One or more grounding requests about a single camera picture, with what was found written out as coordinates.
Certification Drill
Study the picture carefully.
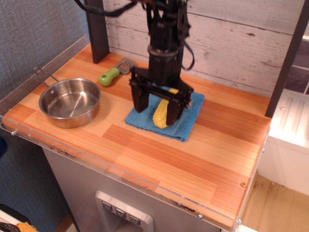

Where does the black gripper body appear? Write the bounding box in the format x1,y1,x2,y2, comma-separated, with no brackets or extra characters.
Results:
130,49,194,108

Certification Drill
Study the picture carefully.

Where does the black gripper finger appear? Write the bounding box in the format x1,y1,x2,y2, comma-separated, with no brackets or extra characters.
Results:
166,98,186,125
131,83,150,113

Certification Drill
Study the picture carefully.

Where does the yellow plastic corn cob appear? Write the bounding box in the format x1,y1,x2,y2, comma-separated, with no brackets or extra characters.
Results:
153,99,169,129

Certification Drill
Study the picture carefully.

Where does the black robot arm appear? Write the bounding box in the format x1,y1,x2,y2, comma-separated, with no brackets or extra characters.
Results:
130,0,194,126

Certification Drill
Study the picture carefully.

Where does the blue cloth napkin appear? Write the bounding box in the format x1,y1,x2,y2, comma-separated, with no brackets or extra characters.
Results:
125,92,205,142

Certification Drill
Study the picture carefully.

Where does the stainless steel pan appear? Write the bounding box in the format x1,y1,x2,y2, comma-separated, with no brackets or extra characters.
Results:
33,67,101,129

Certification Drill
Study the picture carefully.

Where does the grey toy fridge cabinet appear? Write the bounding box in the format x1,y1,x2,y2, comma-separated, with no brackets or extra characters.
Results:
43,148,220,232

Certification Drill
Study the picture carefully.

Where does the clear acrylic edge guard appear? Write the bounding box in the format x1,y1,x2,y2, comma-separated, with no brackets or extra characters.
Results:
3,112,270,231

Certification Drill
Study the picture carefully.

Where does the silver dispenser button panel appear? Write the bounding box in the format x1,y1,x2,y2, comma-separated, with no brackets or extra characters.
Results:
95,190,154,232

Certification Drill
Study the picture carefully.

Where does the white toy sink unit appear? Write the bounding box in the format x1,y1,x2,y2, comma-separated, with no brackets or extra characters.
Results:
257,90,309,195

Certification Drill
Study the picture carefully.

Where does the orange object bottom left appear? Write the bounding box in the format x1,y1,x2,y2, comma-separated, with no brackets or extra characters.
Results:
16,222,37,232

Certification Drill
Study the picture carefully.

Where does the green handled grey spatula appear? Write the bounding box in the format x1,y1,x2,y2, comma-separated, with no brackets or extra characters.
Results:
98,58,136,87

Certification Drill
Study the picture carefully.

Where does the dark vertical post left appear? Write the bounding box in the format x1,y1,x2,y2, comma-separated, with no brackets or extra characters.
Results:
86,12,110,64

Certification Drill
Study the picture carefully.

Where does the dark vertical post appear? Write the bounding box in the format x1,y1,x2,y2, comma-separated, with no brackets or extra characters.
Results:
86,12,110,64
265,0,309,118

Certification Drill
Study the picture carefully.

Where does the dark vertical post right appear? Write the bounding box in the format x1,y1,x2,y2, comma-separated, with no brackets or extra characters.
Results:
265,0,309,118

